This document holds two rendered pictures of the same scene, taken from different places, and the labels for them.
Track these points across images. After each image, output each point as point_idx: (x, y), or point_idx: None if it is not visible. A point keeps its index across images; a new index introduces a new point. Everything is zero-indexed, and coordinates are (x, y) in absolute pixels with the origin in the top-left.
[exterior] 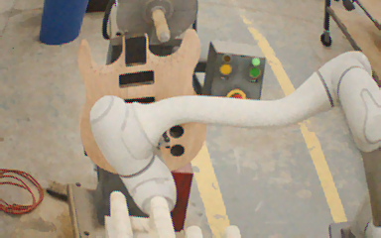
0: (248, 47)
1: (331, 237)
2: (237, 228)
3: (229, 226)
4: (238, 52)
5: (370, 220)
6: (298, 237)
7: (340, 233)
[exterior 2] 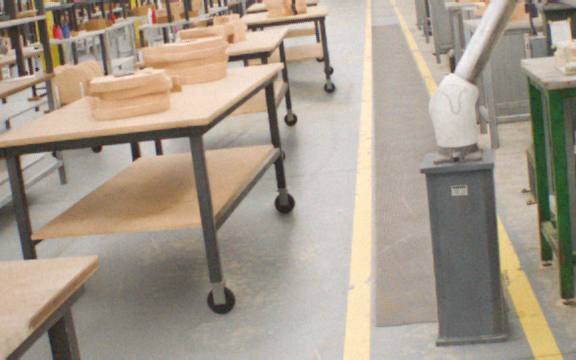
0: None
1: (494, 157)
2: None
3: None
4: None
5: (476, 89)
6: (550, 81)
7: (482, 159)
